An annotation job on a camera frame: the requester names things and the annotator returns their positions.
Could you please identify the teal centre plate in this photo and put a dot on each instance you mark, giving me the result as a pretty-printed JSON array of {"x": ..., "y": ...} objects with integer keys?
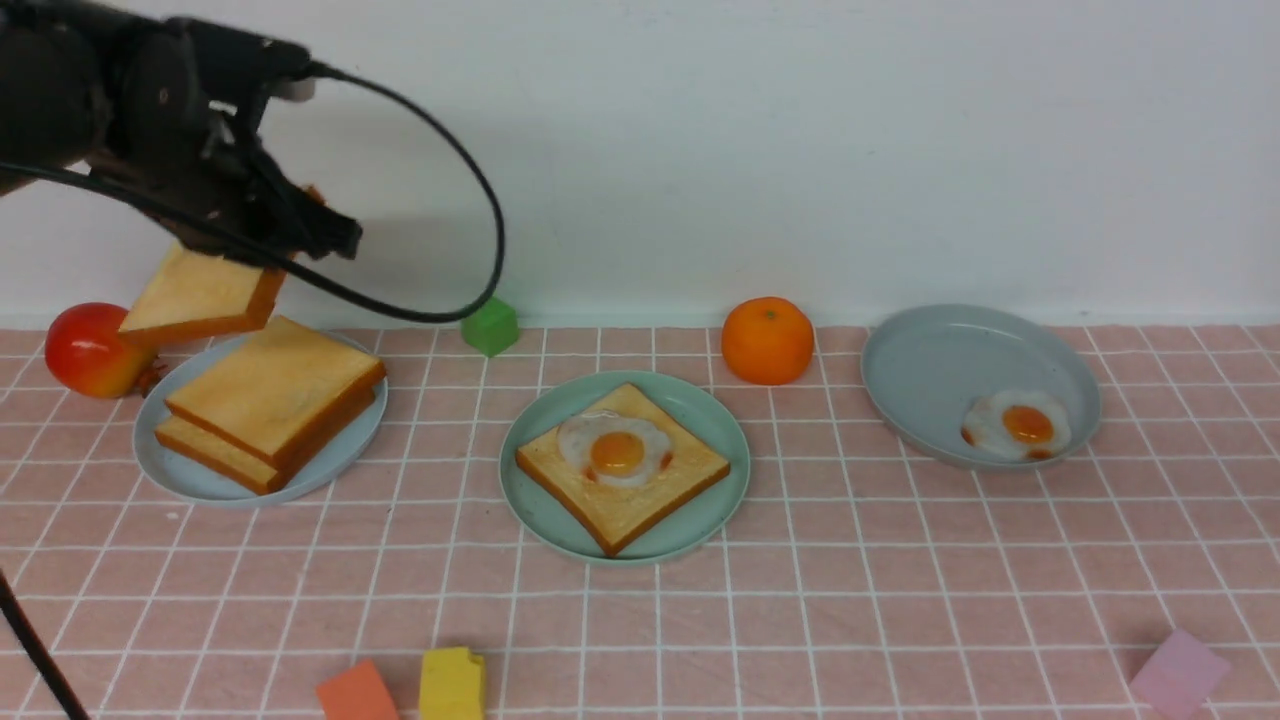
[{"x": 682, "y": 530}]

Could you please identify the pink checkered tablecloth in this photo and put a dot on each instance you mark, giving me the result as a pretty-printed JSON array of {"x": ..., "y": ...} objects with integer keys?
[{"x": 857, "y": 580}]

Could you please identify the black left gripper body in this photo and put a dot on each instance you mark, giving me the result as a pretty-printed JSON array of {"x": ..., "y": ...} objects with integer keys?
[{"x": 187, "y": 108}]

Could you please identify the light blue left plate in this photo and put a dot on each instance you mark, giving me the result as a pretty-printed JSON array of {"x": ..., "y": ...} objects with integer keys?
[{"x": 194, "y": 483}]

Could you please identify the green cube block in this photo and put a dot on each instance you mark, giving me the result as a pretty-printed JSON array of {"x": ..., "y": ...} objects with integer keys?
[{"x": 492, "y": 329}]

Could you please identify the yellow block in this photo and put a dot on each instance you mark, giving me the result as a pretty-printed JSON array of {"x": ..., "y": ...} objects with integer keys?
[{"x": 452, "y": 685}]

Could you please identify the orange block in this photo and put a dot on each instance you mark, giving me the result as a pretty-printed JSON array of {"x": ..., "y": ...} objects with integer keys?
[{"x": 359, "y": 693}]

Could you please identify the red yellow apple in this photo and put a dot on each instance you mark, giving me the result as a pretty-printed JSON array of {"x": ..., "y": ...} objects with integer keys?
[{"x": 85, "y": 352}]

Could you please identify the fried egg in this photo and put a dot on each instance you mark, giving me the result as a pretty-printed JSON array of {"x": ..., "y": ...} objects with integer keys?
[
  {"x": 1018, "y": 425},
  {"x": 613, "y": 449}
]

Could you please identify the orange mandarin fruit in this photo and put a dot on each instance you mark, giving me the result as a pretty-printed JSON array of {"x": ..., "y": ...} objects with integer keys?
[{"x": 767, "y": 341}]

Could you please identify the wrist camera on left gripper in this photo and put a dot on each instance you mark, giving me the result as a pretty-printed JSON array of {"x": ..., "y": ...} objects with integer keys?
[{"x": 295, "y": 89}]

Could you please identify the grey blue right plate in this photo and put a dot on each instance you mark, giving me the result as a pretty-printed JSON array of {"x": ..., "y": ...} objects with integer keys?
[{"x": 924, "y": 367}]

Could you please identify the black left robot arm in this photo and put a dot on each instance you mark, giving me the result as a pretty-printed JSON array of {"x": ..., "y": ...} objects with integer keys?
[{"x": 57, "y": 61}]

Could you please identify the pink block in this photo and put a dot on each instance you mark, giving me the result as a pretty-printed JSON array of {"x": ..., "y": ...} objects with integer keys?
[{"x": 1179, "y": 676}]

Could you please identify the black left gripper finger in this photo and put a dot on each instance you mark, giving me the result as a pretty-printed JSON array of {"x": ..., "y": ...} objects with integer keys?
[{"x": 299, "y": 220}]

